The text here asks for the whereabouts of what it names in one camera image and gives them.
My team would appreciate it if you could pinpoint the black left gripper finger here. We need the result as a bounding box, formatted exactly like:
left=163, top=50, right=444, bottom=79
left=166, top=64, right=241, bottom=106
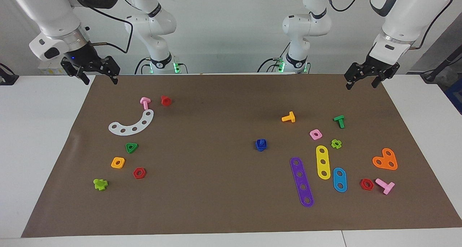
left=372, top=62, right=400, bottom=89
left=344, top=62, right=366, bottom=91

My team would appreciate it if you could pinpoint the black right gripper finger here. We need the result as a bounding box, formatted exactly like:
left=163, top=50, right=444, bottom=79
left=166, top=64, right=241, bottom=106
left=61, top=59, right=90, bottom=85
left=98, top=56, right=121, bottom=85

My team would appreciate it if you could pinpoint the white box yellow label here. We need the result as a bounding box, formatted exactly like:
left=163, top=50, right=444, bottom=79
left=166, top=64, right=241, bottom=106
left=39, top=61, right=69, bottom=76

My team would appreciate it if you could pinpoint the white curved five-hole plate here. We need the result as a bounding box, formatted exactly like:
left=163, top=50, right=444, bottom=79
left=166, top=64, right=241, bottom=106
left=108, top=109, right=154, bottom=136

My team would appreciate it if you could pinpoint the blue crate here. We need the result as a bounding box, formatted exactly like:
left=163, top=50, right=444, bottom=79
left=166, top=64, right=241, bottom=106
left=446, top=85, right=462, bottom=115

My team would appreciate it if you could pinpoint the yellow three-hole strip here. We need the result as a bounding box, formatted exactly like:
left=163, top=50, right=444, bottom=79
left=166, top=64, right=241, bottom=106
left=316, top=145, right=331, bottom=180

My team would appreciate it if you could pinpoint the orange heart-shaped three-hole plate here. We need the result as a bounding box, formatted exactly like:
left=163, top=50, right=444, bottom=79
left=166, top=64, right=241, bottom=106
left=372, top=148, right=398, bottom=171

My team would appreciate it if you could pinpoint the blue two-hole strip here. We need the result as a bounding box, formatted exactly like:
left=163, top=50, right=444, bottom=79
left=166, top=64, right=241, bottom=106
left=333, top=167, right=348, bottom=193

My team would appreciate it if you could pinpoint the purple four-hole strip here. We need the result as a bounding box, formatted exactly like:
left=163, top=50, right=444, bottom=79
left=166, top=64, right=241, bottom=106
left=290, top=157, right=315, bottom=208

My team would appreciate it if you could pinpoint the brown paper table mat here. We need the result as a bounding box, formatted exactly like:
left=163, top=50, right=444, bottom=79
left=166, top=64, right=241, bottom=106
left=21, top=73, right=462, bottom=238

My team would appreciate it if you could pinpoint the black base cable bundle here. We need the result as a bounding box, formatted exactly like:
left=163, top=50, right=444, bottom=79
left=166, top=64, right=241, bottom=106
left=257, top=57, right=286, bottom=73
left=134, top=57, right=149, bottom=75

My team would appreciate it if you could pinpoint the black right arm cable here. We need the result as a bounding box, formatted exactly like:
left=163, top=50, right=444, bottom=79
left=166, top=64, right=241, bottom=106
left=81, top=4, right=134, bottom=54

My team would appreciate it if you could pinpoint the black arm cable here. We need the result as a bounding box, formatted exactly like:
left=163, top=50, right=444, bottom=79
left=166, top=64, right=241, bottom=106
left=81, top=4, right=134, bottom=54
left=410, top=0, right=454, bottom=50

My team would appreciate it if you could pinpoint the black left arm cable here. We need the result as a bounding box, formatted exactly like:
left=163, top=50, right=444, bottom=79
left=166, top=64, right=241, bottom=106
left=410, top=0, right=454, bottom=50

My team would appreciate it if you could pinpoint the black looped shoulder cable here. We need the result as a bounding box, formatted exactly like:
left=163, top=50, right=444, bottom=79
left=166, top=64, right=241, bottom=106
left=325, top=0, right=366, bottom=13

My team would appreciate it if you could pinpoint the black clamp mount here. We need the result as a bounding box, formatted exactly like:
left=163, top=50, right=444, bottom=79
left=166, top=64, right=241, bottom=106
left=0, top=63, right=19, bottom=86

